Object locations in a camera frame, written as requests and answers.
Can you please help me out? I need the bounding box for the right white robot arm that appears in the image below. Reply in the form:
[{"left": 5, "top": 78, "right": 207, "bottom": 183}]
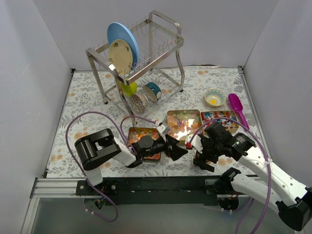
[{"left": 185, "top": 121, "right": 312, "bottom": 231}]

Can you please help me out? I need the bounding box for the steel dish rack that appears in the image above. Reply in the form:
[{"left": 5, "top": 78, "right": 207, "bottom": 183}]
[{"left": 86, "top": 10, "right": 185, "bottom": 117}]

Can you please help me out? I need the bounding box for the tin of popsicle candies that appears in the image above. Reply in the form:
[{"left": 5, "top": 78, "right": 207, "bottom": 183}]
[{"left": 167, "top": 109, "right": 202, "bottom": 144}]

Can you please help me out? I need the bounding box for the brown patterned bowl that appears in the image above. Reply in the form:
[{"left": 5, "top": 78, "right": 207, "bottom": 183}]
[{"left": 130, "top": 94, "right": 148, "bottom": 114}]

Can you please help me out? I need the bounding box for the magenta plastic scoop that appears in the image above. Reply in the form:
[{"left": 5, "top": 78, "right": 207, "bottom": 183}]
[{"left": 228, "top": 93, "right": 250, "bottom": 129}]

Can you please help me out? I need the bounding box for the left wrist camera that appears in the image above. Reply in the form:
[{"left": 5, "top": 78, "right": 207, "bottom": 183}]
[{"left": 156, "top": 123, "right": 170, "bottom": 136}]

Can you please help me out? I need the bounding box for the cream plate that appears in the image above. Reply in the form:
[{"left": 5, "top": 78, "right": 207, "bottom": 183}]
[{"left": 109, "top": 39, "right": 133, "bottom": 76}]

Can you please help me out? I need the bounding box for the yellow teal patterned bowl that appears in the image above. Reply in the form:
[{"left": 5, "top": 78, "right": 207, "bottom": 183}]
[{"left": 204, "top": 88, "right": 227, "bottom": 107}]

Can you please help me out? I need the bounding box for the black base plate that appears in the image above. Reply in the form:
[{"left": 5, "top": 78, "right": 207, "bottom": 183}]
[{"left": 76, "top": 175, "right": 248, "bottom": 209}]

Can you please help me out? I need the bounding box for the floral table mat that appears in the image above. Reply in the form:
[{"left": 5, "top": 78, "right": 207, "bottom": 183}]
[{"left": 47, "top": 67, "right": 260, "bottom": 178}]

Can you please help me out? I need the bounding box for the teal rimmed bowl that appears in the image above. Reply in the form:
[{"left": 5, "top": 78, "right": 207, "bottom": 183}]
[{"left": 143, "top": 82, "right": 162, "bottom": 102}]

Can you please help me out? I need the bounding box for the lime green bowl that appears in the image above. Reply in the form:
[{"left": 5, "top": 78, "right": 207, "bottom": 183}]
[{"left": 121, "top": 81, "right": 137, "bottom": 97}]

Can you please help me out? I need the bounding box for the tin of lollipop candies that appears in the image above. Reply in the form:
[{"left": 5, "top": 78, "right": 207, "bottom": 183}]
[{"left": 200, "top": 110, "right": 239, "bottom": 133}]

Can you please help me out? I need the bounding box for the tin of star candies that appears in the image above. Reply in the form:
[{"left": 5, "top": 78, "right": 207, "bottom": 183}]
[{"left": 128, "top": 127, "right": 161, "bottom": 163}]

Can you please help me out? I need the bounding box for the blue plate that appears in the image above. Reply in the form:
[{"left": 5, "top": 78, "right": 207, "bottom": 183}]
[{"left": 107, "top": 22, "right": 140, "bottom": 75}]

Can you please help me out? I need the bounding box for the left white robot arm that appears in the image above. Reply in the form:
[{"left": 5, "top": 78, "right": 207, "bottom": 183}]
[{"left": 75, "top": 129, "right": 188, "bottom": 195}]

